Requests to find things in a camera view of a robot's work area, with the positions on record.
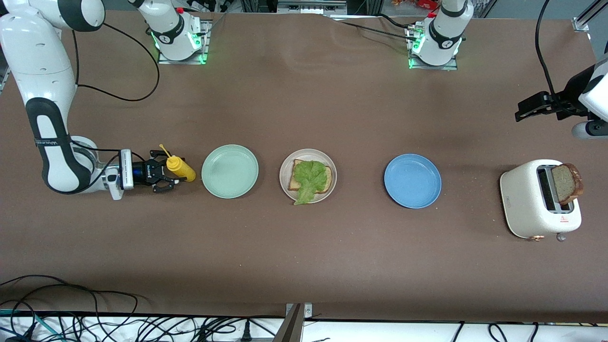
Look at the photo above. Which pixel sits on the mint green plate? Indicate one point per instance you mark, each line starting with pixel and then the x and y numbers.
pixel 230 171

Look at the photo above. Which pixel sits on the green lettuce leaf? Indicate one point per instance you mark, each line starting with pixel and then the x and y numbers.
pixel 311 178

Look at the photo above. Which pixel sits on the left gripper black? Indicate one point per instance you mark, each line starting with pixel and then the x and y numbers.
pixel 571 92

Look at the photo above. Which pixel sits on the metal table clamp bracket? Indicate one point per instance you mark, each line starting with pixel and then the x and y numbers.
pixel 294 323

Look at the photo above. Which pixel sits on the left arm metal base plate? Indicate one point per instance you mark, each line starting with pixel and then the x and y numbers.
pixel 451 66

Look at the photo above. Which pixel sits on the black power plug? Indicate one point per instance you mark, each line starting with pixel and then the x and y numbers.
pixel 246 332

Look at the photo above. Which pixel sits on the white two-slot toaster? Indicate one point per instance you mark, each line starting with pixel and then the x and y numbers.
pixel 522 204

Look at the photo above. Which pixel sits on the yellow mustard squeeze bottle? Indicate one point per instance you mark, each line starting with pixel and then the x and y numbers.
pixel 183 170

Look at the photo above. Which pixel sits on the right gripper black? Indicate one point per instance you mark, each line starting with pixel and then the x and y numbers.
pixel 142 172

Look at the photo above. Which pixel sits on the blue plate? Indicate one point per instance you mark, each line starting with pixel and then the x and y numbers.
pixel 412 181

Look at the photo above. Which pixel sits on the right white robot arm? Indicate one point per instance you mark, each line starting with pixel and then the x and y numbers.
pixel 47 142

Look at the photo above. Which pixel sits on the brown bread slice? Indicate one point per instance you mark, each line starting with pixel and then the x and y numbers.
pixel 565 185
pixel 297 183

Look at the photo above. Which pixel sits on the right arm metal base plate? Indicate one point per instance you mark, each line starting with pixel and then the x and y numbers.
pixel 164 59

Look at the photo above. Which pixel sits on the aluminium frame profile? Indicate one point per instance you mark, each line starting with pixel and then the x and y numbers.
pixel 586 19

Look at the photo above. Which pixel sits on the beige plate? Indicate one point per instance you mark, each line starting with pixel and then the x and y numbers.
pixel 285 175

